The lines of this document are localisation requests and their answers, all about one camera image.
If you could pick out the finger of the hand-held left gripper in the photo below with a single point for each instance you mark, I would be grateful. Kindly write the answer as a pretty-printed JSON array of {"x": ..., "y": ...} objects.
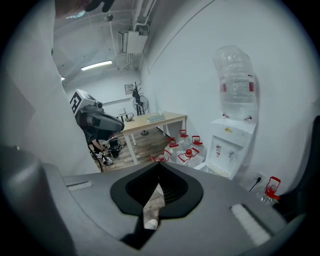
[{"x": 107, "y": 123}]

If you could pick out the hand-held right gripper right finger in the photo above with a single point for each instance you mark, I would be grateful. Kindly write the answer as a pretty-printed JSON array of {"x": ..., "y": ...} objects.
[{"x": 212, "y": 212}]

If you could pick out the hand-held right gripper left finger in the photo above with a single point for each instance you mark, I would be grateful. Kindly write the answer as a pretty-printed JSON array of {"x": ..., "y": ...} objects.
[{"x": 100, "y": 200}]

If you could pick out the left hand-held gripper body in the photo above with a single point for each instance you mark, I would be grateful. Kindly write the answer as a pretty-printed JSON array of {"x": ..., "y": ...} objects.
[{"x": 81, "y": 102}]

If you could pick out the white water dispenser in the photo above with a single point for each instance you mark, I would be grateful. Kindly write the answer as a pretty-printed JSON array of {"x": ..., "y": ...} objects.
[{"x": 232, "y": 136}]

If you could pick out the clear bottle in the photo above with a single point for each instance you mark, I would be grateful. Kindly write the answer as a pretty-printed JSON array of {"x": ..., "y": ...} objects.
[{"x": 236, "y": 95}]

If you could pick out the small dark desk object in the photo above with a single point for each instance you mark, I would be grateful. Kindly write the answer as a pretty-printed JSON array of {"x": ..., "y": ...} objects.
[{"x": 130, "y": 119}]

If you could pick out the idle gripper devices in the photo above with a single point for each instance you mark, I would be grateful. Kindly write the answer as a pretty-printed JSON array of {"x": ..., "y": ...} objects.
[{"x": 106, "y": 160}]

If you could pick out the black standing fan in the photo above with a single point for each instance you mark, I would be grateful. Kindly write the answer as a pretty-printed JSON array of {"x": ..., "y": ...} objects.
[{"x": 140, "y": 103}]

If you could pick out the long ceiling light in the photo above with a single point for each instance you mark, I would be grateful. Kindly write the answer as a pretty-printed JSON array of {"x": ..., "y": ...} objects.
[{"x": 96, "y": 65}]

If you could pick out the black coat rack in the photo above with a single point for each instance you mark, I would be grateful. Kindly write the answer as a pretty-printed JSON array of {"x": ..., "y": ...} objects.
[{"x": 136, "y": 93}]

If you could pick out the person in white coat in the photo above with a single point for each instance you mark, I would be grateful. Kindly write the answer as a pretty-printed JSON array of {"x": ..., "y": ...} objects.
[{"x": 37, "y": 87}]

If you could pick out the green book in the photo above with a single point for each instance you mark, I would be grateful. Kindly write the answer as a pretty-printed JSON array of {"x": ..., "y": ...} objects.
[{"x": 155, "y": 118}]

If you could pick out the small white flower plant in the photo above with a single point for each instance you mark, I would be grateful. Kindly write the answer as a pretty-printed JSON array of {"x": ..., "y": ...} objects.
[{"x": 161, "y": 113}]

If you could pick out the person's right white shoe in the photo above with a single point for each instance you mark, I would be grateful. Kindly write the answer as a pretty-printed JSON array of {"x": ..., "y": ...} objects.
[{"x": 150, "y": 224}]

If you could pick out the ceiling air conditioner unit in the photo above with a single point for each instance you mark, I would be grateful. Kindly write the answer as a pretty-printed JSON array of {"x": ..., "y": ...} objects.
[{"x": 136, "y": 41}]

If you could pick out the blue face mask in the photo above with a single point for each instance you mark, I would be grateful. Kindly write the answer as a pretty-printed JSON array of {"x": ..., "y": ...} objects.
[{"x": 76, "y": 14}]

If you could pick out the round ceiling fixture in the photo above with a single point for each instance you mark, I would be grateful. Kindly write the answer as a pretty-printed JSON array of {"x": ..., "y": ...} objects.
[{"x": 108, "y": 17}]

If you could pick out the person's head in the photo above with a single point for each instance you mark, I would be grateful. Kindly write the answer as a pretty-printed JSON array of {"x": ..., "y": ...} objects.
[{"x": 67, "y": 5}]

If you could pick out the white ceiling pipes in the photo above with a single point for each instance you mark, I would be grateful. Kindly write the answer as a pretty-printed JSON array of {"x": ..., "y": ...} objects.
[{"x": 140, "y": 10}]

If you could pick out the wooden desk with white frame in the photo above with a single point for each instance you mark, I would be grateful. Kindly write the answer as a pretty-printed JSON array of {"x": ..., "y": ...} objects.
[{"x": 140, "y": 122}]

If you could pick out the grey wall panel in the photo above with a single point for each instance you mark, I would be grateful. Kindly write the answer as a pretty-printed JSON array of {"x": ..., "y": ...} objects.
[{"x": 128, "y": 88}]

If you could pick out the white wall socket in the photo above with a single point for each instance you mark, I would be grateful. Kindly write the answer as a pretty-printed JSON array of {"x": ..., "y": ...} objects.
[{"x": 262, "y": 175}]

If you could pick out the black head-mounted camera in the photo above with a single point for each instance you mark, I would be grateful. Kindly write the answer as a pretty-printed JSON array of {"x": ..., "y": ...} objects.
[{"x": 105, "y": 5}]

